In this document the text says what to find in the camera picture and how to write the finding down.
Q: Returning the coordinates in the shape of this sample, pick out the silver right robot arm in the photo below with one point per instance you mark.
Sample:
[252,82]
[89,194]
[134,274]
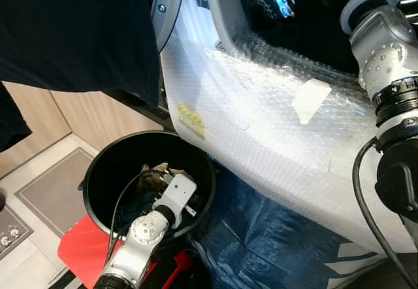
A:
[385,47]

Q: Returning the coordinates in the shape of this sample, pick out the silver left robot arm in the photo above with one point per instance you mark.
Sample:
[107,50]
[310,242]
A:
[140,240]

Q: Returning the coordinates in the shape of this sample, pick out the bubble-wrapped white washing machine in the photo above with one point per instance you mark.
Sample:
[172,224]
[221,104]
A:
[261,139]

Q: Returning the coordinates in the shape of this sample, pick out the white tape patch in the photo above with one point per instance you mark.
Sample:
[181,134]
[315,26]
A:
[310,100]

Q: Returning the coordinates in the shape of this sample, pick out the blue woven bag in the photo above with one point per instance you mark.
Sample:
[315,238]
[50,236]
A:
[261,243]

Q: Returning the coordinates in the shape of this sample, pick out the yellow sticker label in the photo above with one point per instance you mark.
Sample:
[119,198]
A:
[191,121]

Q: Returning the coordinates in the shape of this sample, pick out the brown crumpled cloth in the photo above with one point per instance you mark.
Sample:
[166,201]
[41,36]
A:
[157,179]

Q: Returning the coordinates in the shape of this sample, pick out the grey round washer door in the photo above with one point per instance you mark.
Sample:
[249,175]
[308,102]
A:
[168,8]

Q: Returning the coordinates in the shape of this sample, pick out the black round bucket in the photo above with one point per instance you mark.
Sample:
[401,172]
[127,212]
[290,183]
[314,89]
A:
[114,171]

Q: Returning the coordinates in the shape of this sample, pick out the light wooden cabinet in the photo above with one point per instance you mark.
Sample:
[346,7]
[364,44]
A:
[98,116]

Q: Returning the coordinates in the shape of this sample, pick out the red plastic stool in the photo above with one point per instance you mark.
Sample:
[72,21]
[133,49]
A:
[81,250]

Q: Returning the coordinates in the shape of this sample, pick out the large black hanging garment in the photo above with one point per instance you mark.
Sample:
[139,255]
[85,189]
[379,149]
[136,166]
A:
[72,28]

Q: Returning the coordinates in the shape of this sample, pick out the grey floor mat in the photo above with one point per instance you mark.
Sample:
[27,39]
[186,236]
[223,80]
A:
[55,194]

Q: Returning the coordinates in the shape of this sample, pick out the small black hanging cloth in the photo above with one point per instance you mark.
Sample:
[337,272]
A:
[12,119]

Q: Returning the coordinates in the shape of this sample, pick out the grey panel with knobs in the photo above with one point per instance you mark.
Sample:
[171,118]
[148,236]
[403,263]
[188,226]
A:
[12,233]

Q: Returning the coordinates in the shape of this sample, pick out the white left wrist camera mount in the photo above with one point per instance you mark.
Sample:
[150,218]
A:
[176,194]

